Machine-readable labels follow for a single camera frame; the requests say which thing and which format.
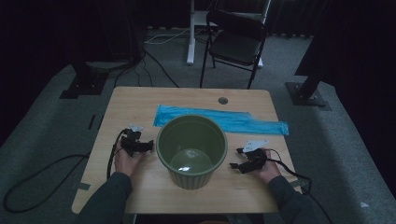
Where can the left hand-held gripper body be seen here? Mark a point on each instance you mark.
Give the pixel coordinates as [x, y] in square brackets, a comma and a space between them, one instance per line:
[132, 143]

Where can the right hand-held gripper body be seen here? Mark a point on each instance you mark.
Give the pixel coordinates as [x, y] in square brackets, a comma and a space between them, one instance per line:
[256, 160]

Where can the blue plastic bag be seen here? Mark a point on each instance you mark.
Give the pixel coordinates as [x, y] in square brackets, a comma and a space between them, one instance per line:
[236, 121]

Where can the green plastic bin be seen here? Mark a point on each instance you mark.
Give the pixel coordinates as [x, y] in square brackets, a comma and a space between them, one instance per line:
[191, 140]

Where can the person's right hand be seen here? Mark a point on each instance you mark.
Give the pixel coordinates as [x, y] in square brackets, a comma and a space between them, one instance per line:
[269, 171]

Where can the person's left hand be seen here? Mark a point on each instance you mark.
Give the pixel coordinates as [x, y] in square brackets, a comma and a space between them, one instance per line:
[124, 163]

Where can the black floor tape strip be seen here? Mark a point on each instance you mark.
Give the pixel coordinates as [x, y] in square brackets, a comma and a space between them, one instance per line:
[91, 122]

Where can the round grey table grommet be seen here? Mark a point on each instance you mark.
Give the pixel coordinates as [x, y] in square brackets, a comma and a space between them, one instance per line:
[223, 100]

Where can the black stand with square base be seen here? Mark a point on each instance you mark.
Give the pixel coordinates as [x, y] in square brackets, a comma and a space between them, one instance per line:
[84, 85]

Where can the grey round stand base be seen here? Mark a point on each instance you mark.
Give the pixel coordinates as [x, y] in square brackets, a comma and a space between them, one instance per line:
[109, 64]

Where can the black slanted stand with base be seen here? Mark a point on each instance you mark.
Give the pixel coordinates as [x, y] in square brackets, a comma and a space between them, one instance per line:
[306, 93]

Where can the black folding chair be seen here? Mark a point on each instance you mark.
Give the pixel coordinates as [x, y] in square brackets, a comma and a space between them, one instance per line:
[235, 46]

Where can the white paper scrap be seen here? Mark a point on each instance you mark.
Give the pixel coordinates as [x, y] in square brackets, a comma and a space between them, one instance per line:
[364, 204]

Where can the white desk frame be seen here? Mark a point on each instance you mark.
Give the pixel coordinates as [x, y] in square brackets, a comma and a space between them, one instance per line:
[190, 46]

